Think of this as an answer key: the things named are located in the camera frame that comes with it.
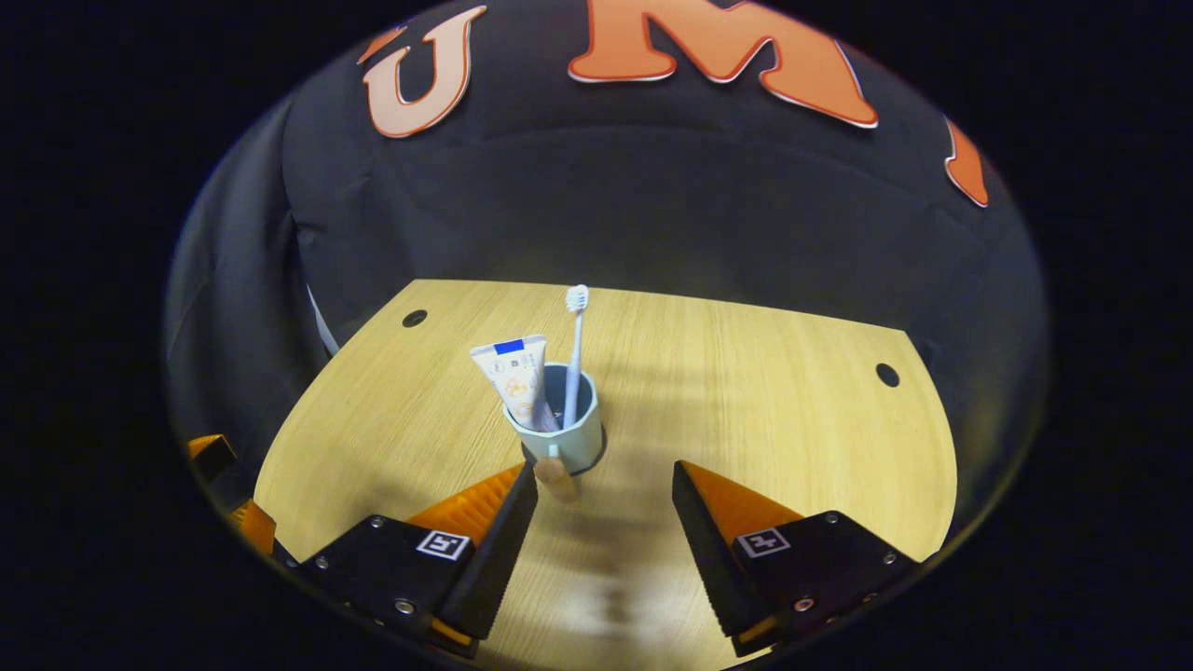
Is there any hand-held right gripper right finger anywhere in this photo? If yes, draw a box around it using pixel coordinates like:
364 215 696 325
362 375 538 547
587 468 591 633
671 459 924 658

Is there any black backdrop cloth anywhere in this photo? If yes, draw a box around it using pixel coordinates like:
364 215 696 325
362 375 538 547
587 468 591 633
163 0 1049 523

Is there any white toothbrush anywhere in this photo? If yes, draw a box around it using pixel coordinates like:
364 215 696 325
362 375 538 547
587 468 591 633
562 284 590 430

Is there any wooden desktop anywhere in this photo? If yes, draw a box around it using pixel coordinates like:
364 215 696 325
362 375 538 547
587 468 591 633
254 278 959 671

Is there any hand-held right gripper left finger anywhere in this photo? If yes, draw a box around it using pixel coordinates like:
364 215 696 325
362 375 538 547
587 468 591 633
298 461 540 661

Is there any white toothpaste tube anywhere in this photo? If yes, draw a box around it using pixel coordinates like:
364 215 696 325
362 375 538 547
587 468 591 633
469 335 560 434

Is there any pale green cup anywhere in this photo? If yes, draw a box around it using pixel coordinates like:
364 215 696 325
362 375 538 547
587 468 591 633
503 363 605 504

